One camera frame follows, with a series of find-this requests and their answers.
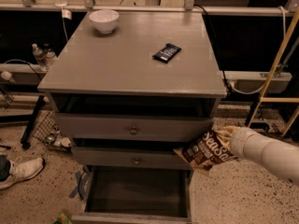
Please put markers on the clear plastic water bottle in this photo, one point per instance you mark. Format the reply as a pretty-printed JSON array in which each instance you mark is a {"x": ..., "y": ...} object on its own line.
[{"x": 40, "y": 57}]

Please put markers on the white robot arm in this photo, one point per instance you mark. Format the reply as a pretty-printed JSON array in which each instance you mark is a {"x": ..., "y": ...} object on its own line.
[{"x": 277, "y": 157}]

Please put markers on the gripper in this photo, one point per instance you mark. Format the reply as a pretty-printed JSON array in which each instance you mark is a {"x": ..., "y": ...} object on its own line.
[{"x": 239, "y": 144}]

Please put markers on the wire mesh basket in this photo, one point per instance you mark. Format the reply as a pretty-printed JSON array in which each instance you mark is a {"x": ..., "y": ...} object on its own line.
[{"x": 48, "y": 133}]

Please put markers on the grey middle drawer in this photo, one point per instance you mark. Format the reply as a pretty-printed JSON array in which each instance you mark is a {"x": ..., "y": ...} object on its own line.
[{"x": 119, "y": 157}]

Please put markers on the green snack package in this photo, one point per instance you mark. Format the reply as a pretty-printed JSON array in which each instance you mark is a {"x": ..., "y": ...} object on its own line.
[{"x": 62, "y": 218}]

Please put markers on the grey open bottom drawer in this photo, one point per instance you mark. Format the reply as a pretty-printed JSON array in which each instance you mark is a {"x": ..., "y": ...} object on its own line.
[{"x": 118, "y": 195}]

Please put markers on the grey top drawer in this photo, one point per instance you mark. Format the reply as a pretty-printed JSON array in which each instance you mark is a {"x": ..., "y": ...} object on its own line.
[{"x": 117, "y": 127}]

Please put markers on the brown chip bag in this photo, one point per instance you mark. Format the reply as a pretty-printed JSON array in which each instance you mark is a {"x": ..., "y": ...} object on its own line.
[{"x": 206, "y": 151}]

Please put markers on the black snack bar wrapper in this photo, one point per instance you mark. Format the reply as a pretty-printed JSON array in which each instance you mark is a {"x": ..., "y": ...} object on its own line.
[{"x": 166, "y": 54}]

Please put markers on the white ceramic bowl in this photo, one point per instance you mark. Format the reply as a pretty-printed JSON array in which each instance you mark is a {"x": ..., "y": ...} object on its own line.
[{"x": 104, "y": 21}]

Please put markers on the blue tape cross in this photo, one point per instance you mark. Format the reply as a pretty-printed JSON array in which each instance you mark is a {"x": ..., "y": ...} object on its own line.
[{"x": 81, "y": 179}]

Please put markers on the grey wooden drawer cabinet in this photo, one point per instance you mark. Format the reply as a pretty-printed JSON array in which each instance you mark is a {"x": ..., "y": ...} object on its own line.
[{"x": 115, "y": 74}]

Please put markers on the black metal bar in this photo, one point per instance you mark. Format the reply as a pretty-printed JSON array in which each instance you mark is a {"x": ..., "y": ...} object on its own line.
[{"x": 24, "y": 140}]

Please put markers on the white sneaker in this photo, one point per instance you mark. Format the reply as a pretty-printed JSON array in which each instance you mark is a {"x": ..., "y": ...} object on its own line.
[{"x": 13, "y": 172}]

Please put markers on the metal railing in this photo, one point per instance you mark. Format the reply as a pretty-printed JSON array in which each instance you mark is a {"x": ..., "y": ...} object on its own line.
[{"x": 140, "y": 8}]

